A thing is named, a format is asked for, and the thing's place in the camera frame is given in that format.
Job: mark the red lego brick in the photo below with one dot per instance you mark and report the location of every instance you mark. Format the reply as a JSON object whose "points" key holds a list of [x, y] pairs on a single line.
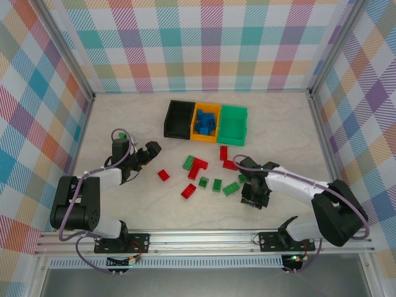
{"points": [[201, 163], [163, 175], [188, 191], [229, 165], [223, 153], [193, 172]]}

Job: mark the small green lego brick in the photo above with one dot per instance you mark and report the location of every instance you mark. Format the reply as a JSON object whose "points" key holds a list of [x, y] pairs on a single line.
{"points": [[203, 182]]}

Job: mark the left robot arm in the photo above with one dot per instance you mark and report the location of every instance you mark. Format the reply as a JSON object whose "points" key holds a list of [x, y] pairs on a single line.
{"points": [[105, 176]]}

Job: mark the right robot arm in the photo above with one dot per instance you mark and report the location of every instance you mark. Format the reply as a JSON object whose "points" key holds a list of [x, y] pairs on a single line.
{"points": [[290, 182]]}

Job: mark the black plastic bin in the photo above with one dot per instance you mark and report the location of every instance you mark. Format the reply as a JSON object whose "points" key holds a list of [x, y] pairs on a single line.
{"points": [[173, 133]]}

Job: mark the yellow plastic bin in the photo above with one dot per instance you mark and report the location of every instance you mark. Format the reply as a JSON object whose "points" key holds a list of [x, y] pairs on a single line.
{"points": [[202, 138]]}

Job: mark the small connector board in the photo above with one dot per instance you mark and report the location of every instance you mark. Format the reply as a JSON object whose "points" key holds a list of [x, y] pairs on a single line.
{"points": [[295, 259], [130, 261]]}

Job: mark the green plastic bin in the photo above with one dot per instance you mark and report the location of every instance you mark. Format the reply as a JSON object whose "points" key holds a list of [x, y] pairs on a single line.
{"points": [[232, 123]]}

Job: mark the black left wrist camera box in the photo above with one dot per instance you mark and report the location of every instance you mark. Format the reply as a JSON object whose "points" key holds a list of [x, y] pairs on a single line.
{"points": [[120, 148]]}

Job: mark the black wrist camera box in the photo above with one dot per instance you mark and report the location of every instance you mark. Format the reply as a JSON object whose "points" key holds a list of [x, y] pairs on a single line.
{"points": [[120, 148], [247, 165]]}

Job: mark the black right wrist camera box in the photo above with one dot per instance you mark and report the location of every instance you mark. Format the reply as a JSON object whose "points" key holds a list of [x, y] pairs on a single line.
{"points": [[247, 165]]}

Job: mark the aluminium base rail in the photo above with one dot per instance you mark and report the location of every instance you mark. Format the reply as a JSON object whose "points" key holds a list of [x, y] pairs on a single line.
{"points": [[201, 239]]}

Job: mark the aluminium side rail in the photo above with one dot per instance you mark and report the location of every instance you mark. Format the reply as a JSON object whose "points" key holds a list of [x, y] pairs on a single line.
{"points": [[82, 133], [323, 136]]}

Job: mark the aluminium frame post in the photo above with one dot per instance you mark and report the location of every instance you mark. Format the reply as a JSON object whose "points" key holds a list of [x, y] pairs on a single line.
{"points": [[69, 52], [335, 46]]}

